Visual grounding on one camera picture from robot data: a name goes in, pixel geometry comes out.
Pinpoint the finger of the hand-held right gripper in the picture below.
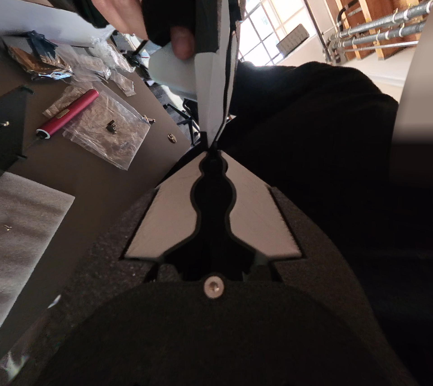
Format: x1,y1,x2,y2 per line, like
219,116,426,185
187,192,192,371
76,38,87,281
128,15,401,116
210,20,240,150
196,0,235,145

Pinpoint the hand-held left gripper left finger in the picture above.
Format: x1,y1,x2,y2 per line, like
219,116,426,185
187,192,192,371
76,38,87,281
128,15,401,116
123,151,207,260

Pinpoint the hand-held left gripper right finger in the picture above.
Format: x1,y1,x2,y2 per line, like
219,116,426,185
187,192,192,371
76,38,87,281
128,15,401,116
221,151,302,259

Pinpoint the blue hobby robot arm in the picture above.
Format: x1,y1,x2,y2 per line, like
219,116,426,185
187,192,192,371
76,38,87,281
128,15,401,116
0,86,35,174

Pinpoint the hanging grey board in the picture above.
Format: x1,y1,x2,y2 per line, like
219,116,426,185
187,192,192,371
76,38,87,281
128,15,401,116
275,23,311,54

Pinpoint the large clear zip bag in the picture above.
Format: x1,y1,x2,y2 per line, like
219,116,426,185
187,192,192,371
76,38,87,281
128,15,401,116
62,83,152,171

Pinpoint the pile of clear parts bags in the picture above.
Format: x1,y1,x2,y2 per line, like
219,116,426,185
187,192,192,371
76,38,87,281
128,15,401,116
64,37,136,98

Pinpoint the white foam sheet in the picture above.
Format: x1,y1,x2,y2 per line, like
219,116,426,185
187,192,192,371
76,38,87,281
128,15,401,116
0,171,76,318

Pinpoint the red screwdriver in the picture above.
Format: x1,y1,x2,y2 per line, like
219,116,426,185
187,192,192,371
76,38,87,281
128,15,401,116
35,88,100,140

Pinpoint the narrow clear sleeve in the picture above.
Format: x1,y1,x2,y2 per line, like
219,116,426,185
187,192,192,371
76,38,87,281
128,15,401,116
41,86,86,119

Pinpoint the black ceiling pipe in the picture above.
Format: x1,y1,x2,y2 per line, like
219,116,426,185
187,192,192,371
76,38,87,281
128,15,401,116
326,0,433,42
328,21,427,53

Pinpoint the orange cardboard box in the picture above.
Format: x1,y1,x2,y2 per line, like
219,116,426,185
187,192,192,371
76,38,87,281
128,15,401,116
0,0,116,48

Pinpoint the silver foil bag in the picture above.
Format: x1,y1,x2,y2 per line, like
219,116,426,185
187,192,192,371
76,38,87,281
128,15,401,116
1,30,74,81

